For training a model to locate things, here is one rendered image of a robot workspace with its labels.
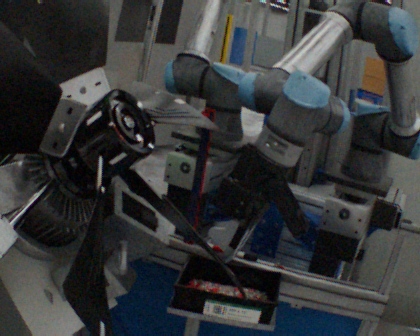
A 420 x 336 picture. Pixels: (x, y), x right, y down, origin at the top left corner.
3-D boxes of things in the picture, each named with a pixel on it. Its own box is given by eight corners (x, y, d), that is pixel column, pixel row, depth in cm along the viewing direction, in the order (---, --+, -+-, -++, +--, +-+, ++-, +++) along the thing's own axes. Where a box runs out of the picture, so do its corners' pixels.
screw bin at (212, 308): (169, 310, 104) (173, 284, 102) (184, 279, 120) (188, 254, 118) (270, 329, 102) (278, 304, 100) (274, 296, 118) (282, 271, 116)
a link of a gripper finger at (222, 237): (201, 248, 95) (224, 207, 92) (228, 265, 94) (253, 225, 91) (194, 253, 93) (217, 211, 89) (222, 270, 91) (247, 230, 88)
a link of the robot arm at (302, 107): (341, 94, 84) (320, 86, 77) (315, 148, 87) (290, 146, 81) (308, 72, 88) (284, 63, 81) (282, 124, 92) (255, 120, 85)
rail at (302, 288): (75, 229, 143) (76, 203, 141) (82, 225, 146) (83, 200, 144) (378, 323, 112) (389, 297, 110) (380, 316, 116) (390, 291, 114)
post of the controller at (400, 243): (377, 294, 112) (402, 221, 107) (378, 289, 115) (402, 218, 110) (387, 296, 111) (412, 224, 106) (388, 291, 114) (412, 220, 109)
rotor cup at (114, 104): (36, 153, 75) (88, 110, 69) (65, 106, 86) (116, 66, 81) (93, 216, 81) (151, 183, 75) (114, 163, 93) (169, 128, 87)
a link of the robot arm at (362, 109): (358, 138, 158) (365, 98, 154) (391, 150, 150) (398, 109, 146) (344, 140, 149) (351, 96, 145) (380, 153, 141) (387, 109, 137)
